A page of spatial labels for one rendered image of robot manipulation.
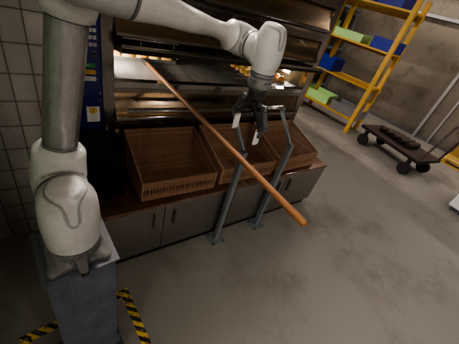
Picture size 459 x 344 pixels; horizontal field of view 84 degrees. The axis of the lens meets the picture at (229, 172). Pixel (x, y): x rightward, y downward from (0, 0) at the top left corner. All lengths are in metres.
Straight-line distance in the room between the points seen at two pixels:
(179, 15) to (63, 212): 0.59
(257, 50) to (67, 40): 0.54
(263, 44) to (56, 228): 0.82
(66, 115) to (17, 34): 0.88
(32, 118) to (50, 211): 1.11
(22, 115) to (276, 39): 1.46
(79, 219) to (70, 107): 0.32
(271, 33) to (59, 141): 0.73
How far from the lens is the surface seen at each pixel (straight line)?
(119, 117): 1.90
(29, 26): 1.71
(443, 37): 8.01
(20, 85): 1.80
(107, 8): 0.66
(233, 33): 1.00
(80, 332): 1.33
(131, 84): 1.85
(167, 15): 0.71
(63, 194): 0.82
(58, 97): 0.87
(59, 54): 0.83
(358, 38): 5.99
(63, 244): 0.90
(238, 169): 1.82
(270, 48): 0.92
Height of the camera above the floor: 1.82
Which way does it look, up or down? 35 degrees down
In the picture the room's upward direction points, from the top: 17 degrees clockwise
